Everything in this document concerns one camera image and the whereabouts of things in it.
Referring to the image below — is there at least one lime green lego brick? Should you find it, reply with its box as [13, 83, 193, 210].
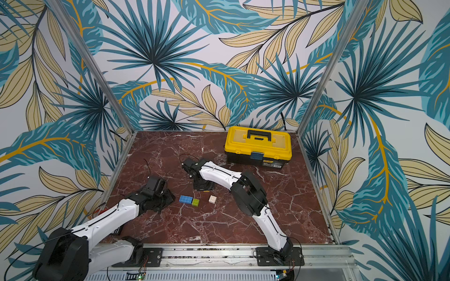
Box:
[192, 199, 200, 207]

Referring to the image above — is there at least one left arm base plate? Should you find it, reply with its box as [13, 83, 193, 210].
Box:
[112, 248, 163, 268]

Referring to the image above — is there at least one yellow black toolbox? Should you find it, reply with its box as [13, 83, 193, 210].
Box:
[224, 126, 293, 169]

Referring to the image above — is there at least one aluminium front rail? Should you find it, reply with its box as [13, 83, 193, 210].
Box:
[87, 244, 363, 281]

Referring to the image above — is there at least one blue 2x4 lego brick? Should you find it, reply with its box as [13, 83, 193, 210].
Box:
[179, 196, 193, 204]

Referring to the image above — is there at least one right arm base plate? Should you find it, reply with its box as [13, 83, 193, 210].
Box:
[254, 247, 305, 266]

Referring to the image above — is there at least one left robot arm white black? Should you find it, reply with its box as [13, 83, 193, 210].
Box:
[32, 177, 175, 281]

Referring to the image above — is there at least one white lego brick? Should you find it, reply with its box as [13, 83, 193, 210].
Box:
[209, 196, 217, 204]

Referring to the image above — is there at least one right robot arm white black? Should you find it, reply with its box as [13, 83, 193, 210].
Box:
[181, 158, 293, 262]

